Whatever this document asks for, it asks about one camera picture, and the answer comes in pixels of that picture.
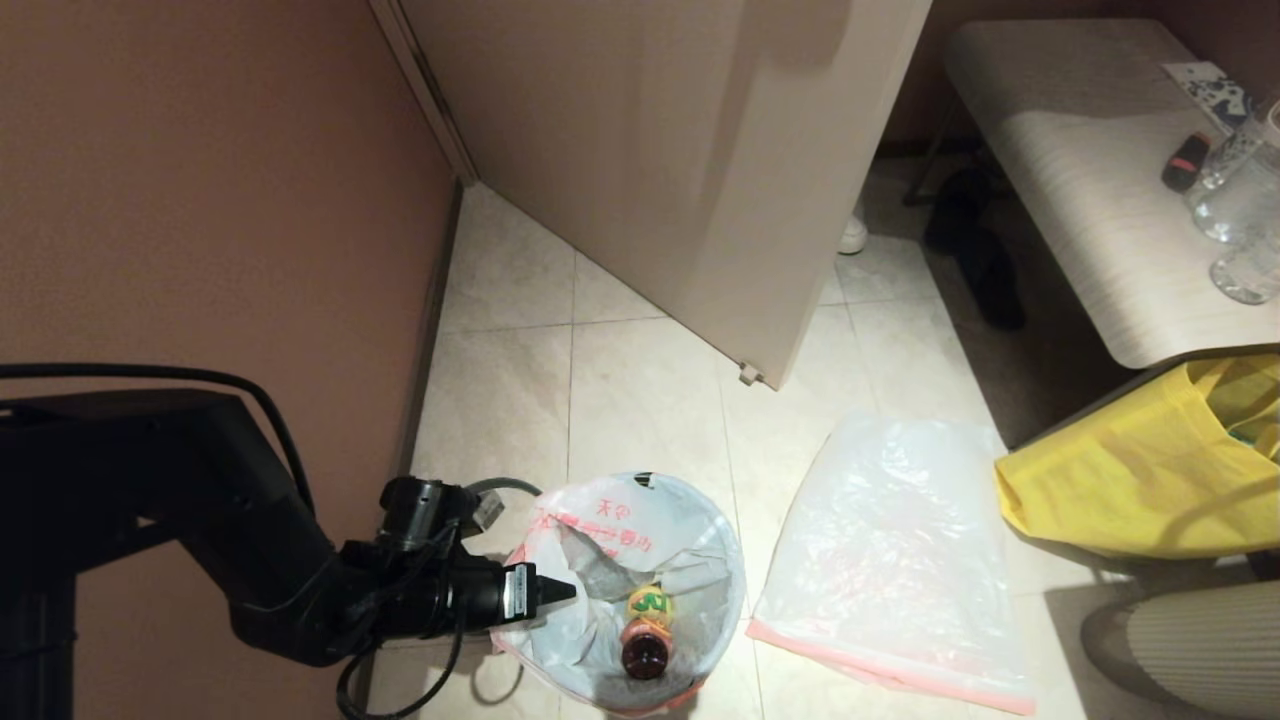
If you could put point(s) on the blue and white booklet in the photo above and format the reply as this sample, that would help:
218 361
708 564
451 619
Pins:
1210 95

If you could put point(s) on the white shoe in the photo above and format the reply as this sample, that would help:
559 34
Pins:
853 235

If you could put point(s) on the black slipper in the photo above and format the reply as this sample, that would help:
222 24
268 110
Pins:
995 285
955 210

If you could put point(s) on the beige door frame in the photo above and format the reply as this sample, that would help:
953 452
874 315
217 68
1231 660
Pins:
430 100

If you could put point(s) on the white wood-grain table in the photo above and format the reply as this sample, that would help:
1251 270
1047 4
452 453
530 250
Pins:
1080 180

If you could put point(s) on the clear pink-edged new trash bag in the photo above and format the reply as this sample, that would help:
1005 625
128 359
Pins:
890 560

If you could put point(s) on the brown bottle yellow-green label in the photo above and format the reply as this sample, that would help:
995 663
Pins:
645 650

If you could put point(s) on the beige door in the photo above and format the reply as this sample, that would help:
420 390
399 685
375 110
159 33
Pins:
650 150

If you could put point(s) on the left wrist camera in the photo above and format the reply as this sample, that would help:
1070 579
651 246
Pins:
487 510

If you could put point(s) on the clear drinking glass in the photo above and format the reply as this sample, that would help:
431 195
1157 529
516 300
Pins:
1250 270

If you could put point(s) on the white red-printed used trash bag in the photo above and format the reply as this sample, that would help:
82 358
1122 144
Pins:
620 520

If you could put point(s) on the cream ribbed pedestal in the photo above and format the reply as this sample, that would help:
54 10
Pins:
1210 650

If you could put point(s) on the small metal door stop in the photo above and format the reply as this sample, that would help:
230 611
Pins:
750 375

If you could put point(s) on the yellow fabric tote bag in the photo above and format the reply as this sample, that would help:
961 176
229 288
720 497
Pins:
1130 480

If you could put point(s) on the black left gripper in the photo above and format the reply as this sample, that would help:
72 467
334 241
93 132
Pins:
480 600

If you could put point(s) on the clear glass cups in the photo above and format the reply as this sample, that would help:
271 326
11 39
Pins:
1240 190

